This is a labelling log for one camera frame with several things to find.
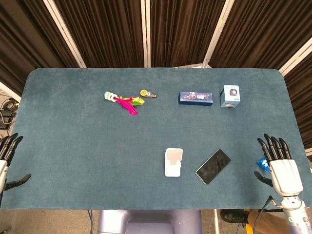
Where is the light blue cube box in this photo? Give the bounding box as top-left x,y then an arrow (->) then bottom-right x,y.
220,84 -> 242,108

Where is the blue cable under table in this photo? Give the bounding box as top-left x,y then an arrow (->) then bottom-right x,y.
87,209 -> 96,234

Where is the right black-fingered white robot hand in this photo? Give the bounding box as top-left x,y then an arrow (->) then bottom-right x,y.
254,133 -> 304,197

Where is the pink green feather shuttlecock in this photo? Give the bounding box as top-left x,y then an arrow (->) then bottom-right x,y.
104,91 -> 146,117

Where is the black smartphone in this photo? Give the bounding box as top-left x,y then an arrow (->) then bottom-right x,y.
195,149 -> 232,185

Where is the black yellow correction tape dispenser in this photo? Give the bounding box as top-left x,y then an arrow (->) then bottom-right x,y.
139,89 -> 157,98

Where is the white phone stand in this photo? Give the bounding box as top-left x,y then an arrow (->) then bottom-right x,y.
164,148 -> 183,177

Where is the black cables and power adapter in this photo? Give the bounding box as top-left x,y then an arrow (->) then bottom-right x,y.
0,96 -> 20,130

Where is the person's leg in tan trousers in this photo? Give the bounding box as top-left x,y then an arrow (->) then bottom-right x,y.
246,210 -> 291,234

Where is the dark curtain partition panel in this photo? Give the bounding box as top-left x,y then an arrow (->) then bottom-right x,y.
43,0 -> 150,68
145,0 -> 234,68
203,0 -> 312,74
280,43 -> 312,156
0,0 -> 81,96

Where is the dark blue rectangular box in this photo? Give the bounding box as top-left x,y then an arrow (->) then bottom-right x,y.
178,92 -> 214,106

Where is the left black-fingered white robot hand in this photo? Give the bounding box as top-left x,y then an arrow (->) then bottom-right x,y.
0,133 -> 32,194

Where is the blue snack packet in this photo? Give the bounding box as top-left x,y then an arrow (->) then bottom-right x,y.
256,157 -> 270,173

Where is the black shoe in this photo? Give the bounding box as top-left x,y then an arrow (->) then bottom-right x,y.
220,210 -> 250,224

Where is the blue felt table cover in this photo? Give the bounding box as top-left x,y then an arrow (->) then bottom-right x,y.
0,67 -> 309,210

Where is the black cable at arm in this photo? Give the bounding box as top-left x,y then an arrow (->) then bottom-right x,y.
252,195 -> 284,234

